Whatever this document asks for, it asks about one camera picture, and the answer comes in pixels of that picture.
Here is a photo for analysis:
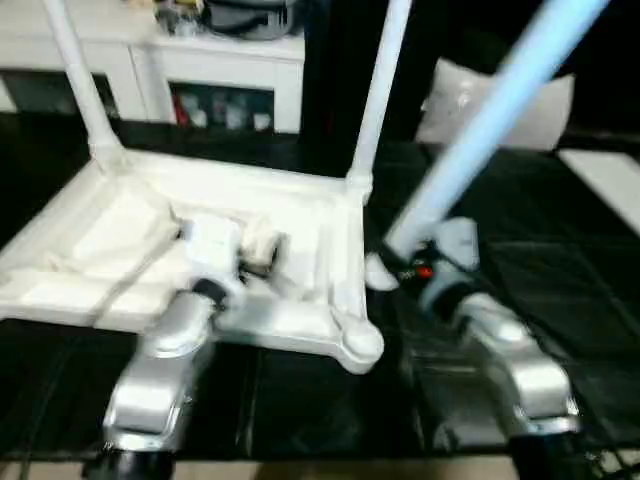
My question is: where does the white plastic table top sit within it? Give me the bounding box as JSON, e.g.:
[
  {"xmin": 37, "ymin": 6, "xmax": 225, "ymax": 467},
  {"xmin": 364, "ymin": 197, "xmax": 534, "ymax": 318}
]
[{"xmin": 0, "ymin": 150, "xmax": 386, "ymax": 376}]

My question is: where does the white plastic table leg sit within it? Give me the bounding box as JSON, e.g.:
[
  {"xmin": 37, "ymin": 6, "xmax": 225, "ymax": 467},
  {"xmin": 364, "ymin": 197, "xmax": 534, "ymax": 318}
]
[
  {"xmin": 362, "ymin": 0, "xmax": 611, "ymax": 291},
  {"xmin": 42, "ymin": 0, "xmax": 126, "ymax": 171},
  {"xmin": 345, "ymin": 0, "xmax": 413, "ymax": 196}
]

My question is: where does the black work mat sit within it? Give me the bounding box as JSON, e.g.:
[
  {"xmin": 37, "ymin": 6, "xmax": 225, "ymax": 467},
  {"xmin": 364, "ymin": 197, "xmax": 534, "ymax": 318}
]
[{"xmin": 0, "ymin": 110, "xmax": 640, "ymax": 461}]

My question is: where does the grey pillow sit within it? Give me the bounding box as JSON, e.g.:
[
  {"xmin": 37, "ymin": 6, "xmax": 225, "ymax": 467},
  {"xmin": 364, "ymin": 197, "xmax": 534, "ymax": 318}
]
[{"xmin": 415, "ymin": 58, "xmax": 577, "ymax": 151}]

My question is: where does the white cabinet with glass doors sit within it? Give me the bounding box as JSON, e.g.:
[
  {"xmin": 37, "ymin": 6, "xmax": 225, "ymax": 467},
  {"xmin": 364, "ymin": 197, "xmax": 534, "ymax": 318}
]
[{"xmin": 0, "ymin": 0, "xmax": 306, "ymax": 136}]

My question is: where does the dark round appliance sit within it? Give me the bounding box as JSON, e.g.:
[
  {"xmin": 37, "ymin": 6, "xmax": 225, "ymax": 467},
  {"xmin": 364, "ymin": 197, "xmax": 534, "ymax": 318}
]
[{"xmin": 205, "ymin": 0, "xmax": 301, "ymax": 39}]

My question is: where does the dark clutter pile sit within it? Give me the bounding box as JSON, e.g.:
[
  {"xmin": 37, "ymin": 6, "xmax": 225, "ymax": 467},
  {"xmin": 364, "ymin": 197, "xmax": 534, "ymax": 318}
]
[{"xmin": 153, "ymin": 0, "xmax": 208, "ymax": 36}]

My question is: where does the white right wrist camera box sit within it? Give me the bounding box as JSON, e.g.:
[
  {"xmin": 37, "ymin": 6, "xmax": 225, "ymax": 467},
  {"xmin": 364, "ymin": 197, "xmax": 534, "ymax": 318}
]
[{"xmin": 428, "ymin": 217, "xmax": 483, "ymax": 301}]

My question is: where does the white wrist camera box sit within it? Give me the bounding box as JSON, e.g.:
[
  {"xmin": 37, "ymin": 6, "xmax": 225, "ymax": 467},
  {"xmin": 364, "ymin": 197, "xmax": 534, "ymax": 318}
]
[
  {"xmin": 178, "ymin": 213, "xmax": 251, "ymax": 303},
  {"xmin": 428, "ymin": 217, "xmax": 483, "ymax": 301}
]

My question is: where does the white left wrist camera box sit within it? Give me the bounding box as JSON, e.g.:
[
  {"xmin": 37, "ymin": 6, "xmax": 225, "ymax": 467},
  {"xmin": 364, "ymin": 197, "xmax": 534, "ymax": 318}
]
[{"xmin": 178, "ymin": 213, "xmax": 251, "ymax": 303}]

